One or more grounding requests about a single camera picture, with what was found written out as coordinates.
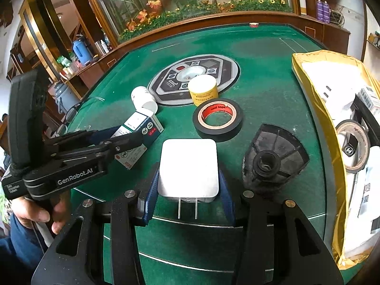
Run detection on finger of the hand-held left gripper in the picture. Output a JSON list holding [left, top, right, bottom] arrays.
[[44, 126, 124, 149], [56, 131, 145, 167]]

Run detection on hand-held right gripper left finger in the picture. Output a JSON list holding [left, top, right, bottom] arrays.
[[31, 162, 162, 285]]

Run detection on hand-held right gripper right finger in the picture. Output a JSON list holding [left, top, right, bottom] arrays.
[[218, 169, 345, 285]]

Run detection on blue white medicine box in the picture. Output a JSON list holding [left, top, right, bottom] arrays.
[[110, 111, 164, 170]]

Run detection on white plug charger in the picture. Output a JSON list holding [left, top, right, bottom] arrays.
[[157, 139, 220, 219]]

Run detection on white bottle wide cap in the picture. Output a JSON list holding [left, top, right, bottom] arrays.
[[131, 86, 158, 116]]

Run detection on black round filter cartridge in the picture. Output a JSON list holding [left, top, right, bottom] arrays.
[[242, 123, 309, 192]]

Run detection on black tape roll red core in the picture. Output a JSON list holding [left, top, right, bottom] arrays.
[[192, 98, 243, 142]]

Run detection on yellow round jar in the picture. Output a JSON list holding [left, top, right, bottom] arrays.
[[188, 76, 219, 107]]

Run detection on black lipstick tube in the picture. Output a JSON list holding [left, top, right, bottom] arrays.
[[352, 96, 380, 146], [343, 135, 358, 158]]

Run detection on black tape roll tan core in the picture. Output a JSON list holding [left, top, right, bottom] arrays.
[[335, 119, 371, 173]]

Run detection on yellow lined cardboard box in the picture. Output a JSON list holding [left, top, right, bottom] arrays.
[[291, 50, 380, 271]]

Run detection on person's left hand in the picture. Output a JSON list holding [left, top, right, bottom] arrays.
[[12, 191, 72, 235]]

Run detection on eyeglasses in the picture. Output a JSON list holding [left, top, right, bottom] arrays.
[[55, 96, 106, 138]]

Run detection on grey metal kettle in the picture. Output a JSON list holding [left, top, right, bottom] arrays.
[[49, 81, 75, 110]]

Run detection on green packet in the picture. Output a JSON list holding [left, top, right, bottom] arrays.
[[56, 55, 73, 69]]

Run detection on grey mahjong table control panel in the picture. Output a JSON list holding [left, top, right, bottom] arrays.
[[147, 54, 240, 106]]

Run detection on blue thermos jug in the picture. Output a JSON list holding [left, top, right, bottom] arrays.
[[72, 35, 94, 66]]

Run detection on wooden glass display cabinet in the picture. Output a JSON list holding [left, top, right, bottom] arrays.
[[6, 0, 90, 95]]

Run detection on blue denim clothing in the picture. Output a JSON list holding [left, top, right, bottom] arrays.
[[0, 218, 45, 285]]

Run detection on small pink grey carton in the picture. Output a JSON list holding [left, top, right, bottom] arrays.
[[356, 85, 380, 110]]

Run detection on small metal wire rack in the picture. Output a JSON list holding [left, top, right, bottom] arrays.
[[330, 9, 345, 26]]

